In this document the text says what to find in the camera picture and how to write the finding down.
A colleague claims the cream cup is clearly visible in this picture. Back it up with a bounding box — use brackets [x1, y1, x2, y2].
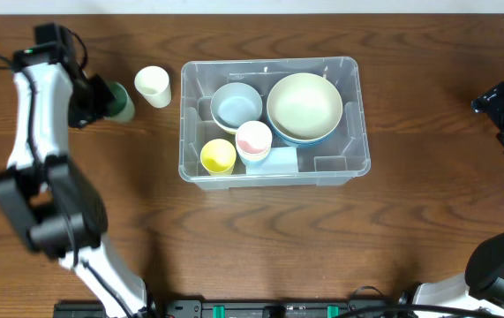
[134, 66, 172, 108]

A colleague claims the blue cup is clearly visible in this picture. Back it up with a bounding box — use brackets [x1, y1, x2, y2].
[239, 155, 267, 168]

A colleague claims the dark blue large bowl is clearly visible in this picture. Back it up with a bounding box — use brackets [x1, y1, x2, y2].
[267, 119, 335, 148]

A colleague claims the yellow small bowl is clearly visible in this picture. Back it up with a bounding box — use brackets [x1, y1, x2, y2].
[218, 124, 237, 135]

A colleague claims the green cup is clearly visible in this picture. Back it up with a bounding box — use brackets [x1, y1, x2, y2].
[105, 82, 135, 123]

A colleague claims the beige large bowl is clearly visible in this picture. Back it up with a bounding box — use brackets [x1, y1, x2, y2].
[266, 72, 344, 140]

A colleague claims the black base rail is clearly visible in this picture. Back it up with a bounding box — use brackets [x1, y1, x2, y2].
[52, 299, 495, 318]

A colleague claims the white label in container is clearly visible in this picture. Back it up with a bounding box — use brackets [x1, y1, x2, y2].
[245, 147, 298, 175]

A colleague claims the clear plastic storage container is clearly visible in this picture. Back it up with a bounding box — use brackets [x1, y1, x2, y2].
[178, 57, 371, 190]

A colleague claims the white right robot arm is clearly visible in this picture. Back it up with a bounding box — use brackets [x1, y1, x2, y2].
[406, 81, 504, 316]

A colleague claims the pink cup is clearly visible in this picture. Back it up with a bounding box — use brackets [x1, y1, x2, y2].
[236, 121, 273, 155]

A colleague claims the yellow cup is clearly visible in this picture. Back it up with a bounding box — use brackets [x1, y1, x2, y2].
[199, 139, 237, 176]
[237, 148, 270, 163]

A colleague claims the light blue small bowl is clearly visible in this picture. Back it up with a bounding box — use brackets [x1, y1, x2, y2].
[211, 82, 263, 128]

